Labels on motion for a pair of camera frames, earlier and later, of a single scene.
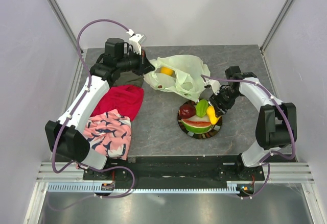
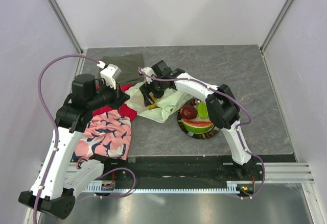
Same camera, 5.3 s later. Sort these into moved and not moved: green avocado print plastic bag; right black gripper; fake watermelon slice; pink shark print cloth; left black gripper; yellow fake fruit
Moved: yellow fake fruit; green avocado print plastic bag; right black gripper; left black gripper
Not moved: fake watermelon slice; pink shark print cloth
